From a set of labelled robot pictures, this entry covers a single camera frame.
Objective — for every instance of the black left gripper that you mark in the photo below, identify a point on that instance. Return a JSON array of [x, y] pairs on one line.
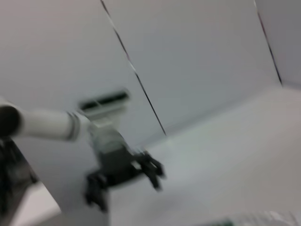
[[113, 160]]

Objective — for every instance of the clear green-label water bottle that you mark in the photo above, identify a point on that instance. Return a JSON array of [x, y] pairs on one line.
[[223, 222]]

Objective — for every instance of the black robot torso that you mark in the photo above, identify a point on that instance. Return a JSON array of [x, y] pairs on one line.
[[11, 169]]

